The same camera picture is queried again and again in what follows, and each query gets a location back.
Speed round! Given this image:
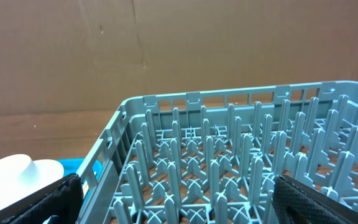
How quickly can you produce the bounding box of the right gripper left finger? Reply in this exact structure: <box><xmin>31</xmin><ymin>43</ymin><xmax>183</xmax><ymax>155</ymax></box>
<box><xmin>0</xmin><ymin>173</ymin><xmax>84</xmax><ymax>224</ymax></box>

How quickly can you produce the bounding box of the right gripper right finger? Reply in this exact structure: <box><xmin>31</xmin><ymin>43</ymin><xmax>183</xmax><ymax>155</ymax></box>
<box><xmin>272</xmin><ymin>175</ymin><xmax>358</xmax><ymax>224</ymax></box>

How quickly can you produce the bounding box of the small white cup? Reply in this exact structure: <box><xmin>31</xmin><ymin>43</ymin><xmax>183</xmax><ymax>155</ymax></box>
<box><xmin>0</xmin><ymin>154</ymin><xmax>40</xmax><ymax>185</ymax></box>

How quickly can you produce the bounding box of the grey dishwasher rack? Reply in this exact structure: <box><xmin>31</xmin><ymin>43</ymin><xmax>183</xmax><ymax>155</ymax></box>
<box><xmin>78</xmin><ymin>81</ymin><xmax>358</xmax><ymax>223</ymax></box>

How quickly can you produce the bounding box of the wooden chopstick right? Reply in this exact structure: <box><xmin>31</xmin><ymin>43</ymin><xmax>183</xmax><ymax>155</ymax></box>
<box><xmin>82</xmin><ymin>181</ymin><xmax>89</xmax><ymax>195</ymax></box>

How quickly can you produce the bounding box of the white saucer plate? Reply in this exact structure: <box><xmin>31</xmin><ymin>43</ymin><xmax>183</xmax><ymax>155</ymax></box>
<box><xmin>0</xmin><ymin>159</ymin><xmax>64</xmax><ymax>210</ymax></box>

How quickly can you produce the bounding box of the teal serving tray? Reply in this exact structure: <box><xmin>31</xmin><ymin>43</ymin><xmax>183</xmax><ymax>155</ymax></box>
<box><xmin>58</xmin><ymin>158</ymin><xmax>103</xmax><ymax>198</ymax></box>

